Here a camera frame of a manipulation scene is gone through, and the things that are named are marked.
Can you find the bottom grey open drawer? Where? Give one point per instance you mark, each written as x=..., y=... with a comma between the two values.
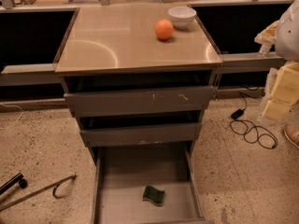
x=146, y=184

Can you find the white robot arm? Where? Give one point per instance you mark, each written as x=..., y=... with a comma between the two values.
x=284, y=35

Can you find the grey drawer cabinet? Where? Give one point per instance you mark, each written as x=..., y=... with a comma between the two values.
x=114, y=48

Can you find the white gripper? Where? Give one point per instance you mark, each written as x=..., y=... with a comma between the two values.
x=288, y=37

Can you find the white bowl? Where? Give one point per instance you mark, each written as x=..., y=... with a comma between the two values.
x=181, y=17

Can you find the metal rod with hook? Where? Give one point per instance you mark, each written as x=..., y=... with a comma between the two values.
x=52, y=186

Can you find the middle grey drawer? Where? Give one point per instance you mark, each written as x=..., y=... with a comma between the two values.
x=141, y=135

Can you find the clear plastic water bottle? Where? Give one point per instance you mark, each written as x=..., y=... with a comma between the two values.
x=264, y=50

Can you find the black caster leg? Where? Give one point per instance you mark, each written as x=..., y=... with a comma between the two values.
x=16, y=179

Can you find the top grey drawer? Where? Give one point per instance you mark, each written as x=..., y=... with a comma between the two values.
x=144, y=101

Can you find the green yellow sponge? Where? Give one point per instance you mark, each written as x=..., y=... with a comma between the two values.
x=153, y=195

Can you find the orange fruit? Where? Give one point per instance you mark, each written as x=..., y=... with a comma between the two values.
x=164, y=29

